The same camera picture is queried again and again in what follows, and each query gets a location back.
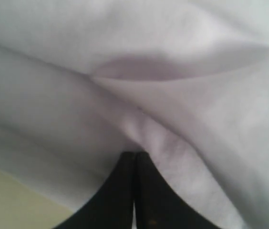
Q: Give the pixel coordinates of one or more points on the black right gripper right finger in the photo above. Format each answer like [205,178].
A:
[157,206]

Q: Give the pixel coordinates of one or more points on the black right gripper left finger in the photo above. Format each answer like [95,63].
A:
[112,205]

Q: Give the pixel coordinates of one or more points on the white t-shirt red Chinese patch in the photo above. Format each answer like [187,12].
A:
[185,80]

